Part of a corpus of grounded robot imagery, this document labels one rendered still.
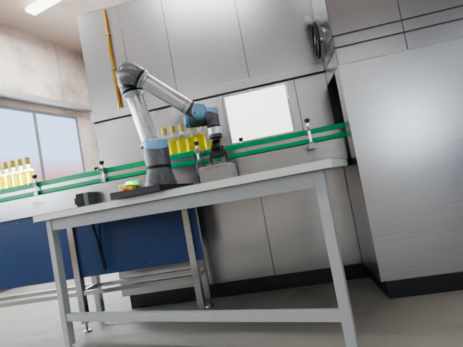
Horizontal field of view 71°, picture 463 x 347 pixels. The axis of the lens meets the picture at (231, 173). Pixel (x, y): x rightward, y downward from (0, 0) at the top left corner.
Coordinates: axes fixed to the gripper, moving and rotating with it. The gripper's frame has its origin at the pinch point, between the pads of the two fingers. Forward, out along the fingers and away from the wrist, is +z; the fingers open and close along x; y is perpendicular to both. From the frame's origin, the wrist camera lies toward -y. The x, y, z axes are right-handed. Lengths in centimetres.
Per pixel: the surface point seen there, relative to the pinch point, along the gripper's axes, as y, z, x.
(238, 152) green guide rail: 22.8, -10.8, -8.3
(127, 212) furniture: -25, 12, 44
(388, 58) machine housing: 3, -42, -96
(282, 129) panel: 39, -21, -38
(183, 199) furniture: -33.8, 10.9, 13.0
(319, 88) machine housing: 41, -43, -65
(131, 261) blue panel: 14, 42, 65
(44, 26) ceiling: 240, -261, 252
